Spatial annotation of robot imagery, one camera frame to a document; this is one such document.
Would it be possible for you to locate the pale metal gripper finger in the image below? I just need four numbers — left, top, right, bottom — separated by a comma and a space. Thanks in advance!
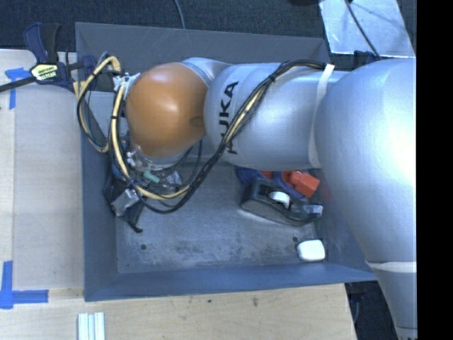
110, 188, 141, 217

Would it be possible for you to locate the grey metal bin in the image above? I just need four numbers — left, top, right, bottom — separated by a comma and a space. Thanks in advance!
74, 22, 377, 302

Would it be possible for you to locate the pale wood board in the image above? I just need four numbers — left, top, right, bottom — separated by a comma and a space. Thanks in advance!
12, 82, 86, 292

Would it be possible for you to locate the blue cloth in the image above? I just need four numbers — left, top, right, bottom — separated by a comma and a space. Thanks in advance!
236, 166, 306, 200

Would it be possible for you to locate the orange-red block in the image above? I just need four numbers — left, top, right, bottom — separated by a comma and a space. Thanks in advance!
281, 169, 321, 199

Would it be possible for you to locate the white rounded block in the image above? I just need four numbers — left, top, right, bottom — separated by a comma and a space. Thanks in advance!
296, 239, 326, 263

